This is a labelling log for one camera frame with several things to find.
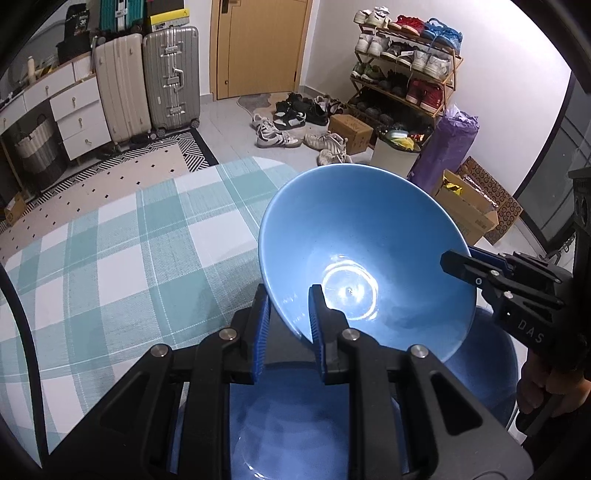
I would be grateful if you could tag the open cardboard box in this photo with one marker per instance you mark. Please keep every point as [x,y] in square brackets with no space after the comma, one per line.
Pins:
[473,213]

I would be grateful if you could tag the silver grey hard suitcase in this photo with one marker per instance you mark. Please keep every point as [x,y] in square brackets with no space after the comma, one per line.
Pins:
[171,74]

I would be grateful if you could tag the woven laundry basket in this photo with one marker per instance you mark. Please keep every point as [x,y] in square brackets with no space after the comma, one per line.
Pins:
[41,154]

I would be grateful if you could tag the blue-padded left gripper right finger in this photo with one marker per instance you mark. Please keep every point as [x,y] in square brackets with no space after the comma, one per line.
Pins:
[332,339]

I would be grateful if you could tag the wooden door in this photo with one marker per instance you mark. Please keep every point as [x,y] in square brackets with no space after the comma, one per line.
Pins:
[257,46]

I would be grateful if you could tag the teal suitcase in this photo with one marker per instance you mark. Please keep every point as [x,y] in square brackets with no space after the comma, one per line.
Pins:
[121,16]

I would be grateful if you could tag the beige hard suitcase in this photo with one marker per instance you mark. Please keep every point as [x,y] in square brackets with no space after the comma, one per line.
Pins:
[120,77]

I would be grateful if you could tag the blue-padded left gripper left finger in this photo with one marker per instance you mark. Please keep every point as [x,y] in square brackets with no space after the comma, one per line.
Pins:
[248,353]

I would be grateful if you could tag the wooden shoe rack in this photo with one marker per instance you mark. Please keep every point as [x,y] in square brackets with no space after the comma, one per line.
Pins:
[412,62]

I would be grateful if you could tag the person's right hand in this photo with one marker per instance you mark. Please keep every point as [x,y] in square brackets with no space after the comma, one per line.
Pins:
[538,379]

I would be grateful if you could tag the purple rolled bag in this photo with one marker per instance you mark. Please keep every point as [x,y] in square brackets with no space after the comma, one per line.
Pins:
[447,148]

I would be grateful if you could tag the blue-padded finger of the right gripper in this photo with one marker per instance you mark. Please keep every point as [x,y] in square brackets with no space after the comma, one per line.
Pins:
[479,267]

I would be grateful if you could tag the patterned floor rug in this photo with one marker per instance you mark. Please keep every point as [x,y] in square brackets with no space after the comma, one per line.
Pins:
[104,200]

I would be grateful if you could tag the teal white plaid tablecloth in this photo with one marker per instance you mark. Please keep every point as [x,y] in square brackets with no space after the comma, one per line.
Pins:
[168,264]

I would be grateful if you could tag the white trash bin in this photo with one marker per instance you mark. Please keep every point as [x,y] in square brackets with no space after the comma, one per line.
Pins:
[393,157]

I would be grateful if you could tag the small brown cardboard box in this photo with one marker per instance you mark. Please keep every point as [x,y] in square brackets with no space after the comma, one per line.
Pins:
[355,132]

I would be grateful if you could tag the white drawer dresser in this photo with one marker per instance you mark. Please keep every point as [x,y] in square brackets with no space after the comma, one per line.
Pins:
[72,92]

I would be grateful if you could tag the light blue ceramic bowl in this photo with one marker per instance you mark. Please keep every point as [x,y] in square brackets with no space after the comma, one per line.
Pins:
[373,241]

